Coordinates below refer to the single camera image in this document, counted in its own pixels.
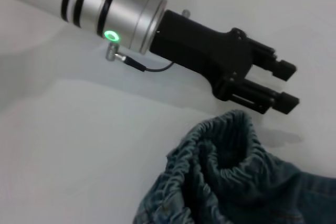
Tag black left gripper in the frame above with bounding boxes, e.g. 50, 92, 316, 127
149, 9, 300, 116

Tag blue denim shorts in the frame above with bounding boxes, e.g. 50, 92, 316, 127
132, 109, 336, 224

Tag grey arm cable connector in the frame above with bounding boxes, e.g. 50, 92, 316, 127
104, 42, 175, 73

